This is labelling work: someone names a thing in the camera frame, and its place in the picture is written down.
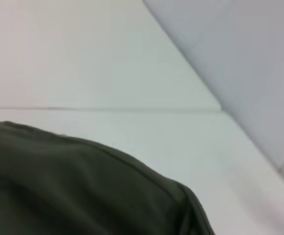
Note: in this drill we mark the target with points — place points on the dark green FREE! t-shirt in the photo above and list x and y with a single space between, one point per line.
71 183

